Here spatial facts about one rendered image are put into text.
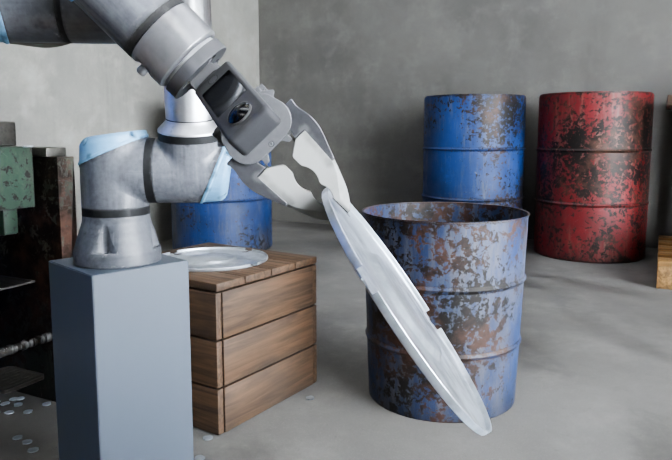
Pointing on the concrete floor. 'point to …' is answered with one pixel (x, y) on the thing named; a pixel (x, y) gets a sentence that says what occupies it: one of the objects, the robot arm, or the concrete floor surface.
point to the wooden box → (250, 337)
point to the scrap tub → (452, 300)
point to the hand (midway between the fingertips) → (335, 208)
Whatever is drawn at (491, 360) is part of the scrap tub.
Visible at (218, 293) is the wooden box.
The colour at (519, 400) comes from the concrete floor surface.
